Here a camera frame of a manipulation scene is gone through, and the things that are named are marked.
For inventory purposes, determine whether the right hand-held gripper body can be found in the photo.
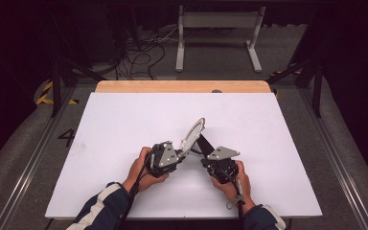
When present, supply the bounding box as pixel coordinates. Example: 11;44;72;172
200;146;242;185

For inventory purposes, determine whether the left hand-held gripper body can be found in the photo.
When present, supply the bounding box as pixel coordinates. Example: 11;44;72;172
147;140;186;179

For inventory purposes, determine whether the black cloth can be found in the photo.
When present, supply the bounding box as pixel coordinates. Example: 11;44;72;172
195;133;216;156

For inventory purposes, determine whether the white oval plate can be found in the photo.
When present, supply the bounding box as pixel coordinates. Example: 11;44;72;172
179;117;206;157

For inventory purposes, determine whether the person's left hand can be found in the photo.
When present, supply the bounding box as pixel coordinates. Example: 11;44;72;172
122;147;171;194

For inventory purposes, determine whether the person's right hand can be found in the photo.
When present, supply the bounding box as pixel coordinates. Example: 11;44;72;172
210;160;257;214

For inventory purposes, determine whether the white board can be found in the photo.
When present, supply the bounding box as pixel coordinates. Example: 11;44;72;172
44;92;324;220

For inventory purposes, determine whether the wooden table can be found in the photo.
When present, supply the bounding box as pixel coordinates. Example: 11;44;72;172
95;80;272;94

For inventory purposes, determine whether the black metal stand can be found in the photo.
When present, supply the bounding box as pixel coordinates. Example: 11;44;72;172
266;57;324;119
47;9;109;118

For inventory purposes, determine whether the white metal stand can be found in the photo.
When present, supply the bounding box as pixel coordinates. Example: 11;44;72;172
175;5;266;74

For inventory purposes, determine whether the yellow black floor tape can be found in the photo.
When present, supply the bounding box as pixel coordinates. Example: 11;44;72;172
35;80;80;105

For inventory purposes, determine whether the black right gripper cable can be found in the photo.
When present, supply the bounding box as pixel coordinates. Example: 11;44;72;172
222;172;247;230

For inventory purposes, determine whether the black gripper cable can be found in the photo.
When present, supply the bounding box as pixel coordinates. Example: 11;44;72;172
118;151;156;230
222;172;247;230

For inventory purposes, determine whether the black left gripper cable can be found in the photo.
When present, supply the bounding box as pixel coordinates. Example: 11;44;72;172
118;151;156;230

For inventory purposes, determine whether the tangle of black floor cables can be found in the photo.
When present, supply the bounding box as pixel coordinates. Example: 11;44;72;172
114;27;180;81

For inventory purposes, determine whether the aluminium rail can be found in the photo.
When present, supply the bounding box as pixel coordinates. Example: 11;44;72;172
298;87;368;230
0;85;78;230

